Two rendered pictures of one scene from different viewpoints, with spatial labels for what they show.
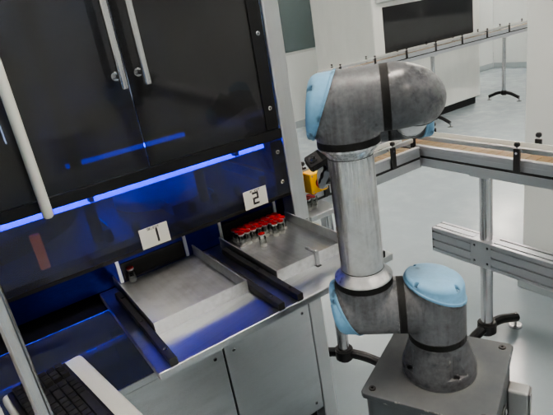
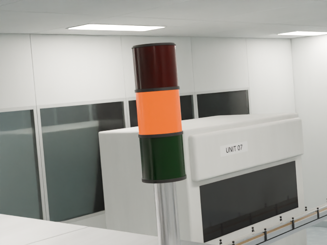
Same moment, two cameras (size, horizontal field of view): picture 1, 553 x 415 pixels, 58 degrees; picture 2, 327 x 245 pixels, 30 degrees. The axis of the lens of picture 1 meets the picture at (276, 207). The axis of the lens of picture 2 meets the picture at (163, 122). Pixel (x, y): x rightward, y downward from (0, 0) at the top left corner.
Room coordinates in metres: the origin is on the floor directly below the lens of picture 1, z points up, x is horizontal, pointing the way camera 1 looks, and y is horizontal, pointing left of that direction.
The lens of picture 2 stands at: (0.96, 0.22, 2.30)
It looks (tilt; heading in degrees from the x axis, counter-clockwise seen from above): 3 degrees down; 343
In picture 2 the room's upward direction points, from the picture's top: 5 degrees counter-clockwise
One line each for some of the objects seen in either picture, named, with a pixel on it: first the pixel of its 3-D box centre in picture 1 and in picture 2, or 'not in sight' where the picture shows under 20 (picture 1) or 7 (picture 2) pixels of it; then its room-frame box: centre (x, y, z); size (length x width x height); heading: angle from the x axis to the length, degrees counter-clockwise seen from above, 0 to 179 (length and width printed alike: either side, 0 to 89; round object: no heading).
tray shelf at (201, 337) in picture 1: (243, 277); not in sight; (1.26, 0.12, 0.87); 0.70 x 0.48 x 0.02; 121
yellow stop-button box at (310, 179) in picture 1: (313, 180); not in sight; (1.63, -0.14, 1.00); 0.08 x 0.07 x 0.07; 31
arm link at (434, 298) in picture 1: (431, 300); not in sight; (0.86, -0.28, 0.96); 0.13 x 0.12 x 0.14; 77
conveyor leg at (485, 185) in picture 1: (486, 258); not in sight; (1.84, -0.84, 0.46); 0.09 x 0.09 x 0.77; 31
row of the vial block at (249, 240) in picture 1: (262, 230); not in sight; (1.48, 0.06, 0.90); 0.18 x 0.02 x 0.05; 120
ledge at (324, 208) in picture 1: (313, 209); not in sight; (1.68, -0.13, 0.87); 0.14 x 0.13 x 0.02; 31
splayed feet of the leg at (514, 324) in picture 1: (486, 334); not in sight; (1.84, -0.84, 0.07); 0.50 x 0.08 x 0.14; 121
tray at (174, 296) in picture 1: (177, 283); not in sight; (1.23, 0.31, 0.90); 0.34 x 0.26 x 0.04; 31
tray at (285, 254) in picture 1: (281, 242); not in sight; (1.38, 0.00, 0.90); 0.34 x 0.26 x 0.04; 30
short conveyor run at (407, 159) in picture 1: (350, 170); not in sight; (1.90, -0.32, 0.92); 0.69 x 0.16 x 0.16; 121
